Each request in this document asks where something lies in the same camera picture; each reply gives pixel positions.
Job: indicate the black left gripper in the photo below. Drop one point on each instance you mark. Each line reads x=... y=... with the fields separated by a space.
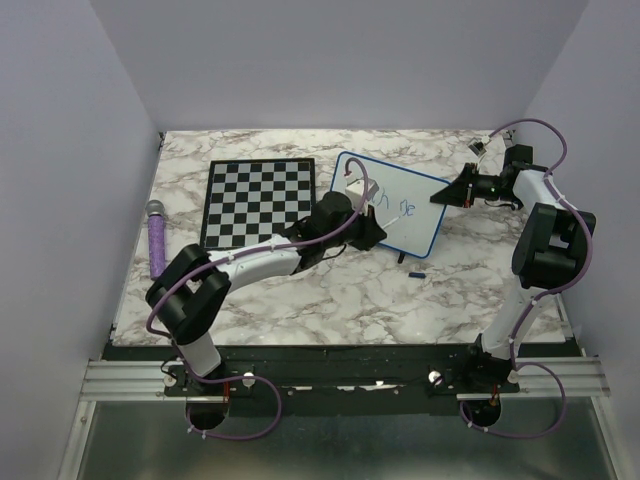
x=371 y=232

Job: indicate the blue framed whiteboard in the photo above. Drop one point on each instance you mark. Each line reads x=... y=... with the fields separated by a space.
x=402 y=192

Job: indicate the white blue whiteboard marker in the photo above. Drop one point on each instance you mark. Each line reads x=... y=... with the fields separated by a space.
x=391 y=222

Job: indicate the purple toy microphone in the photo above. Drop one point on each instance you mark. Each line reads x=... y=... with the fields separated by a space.
x=156 y=226

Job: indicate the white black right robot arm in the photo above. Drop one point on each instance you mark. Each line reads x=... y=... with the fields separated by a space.
x=549 y=256

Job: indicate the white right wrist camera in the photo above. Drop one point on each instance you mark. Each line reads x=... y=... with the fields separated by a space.
x=478 y=146

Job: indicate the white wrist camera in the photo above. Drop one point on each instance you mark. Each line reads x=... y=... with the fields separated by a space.
x=478 y=146
x=358 y=191

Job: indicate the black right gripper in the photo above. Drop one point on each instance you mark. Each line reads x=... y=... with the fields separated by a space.
x=458 y=193

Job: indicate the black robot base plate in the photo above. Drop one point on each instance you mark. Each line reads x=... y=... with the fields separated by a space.
x=333 y=380

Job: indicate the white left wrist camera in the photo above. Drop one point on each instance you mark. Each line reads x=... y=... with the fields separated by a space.
x=358 y=191

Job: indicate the black white chessboard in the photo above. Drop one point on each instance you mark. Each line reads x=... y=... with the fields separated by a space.
x=248 y=201

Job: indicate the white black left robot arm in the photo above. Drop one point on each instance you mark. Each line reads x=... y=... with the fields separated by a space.
x=188 y=295

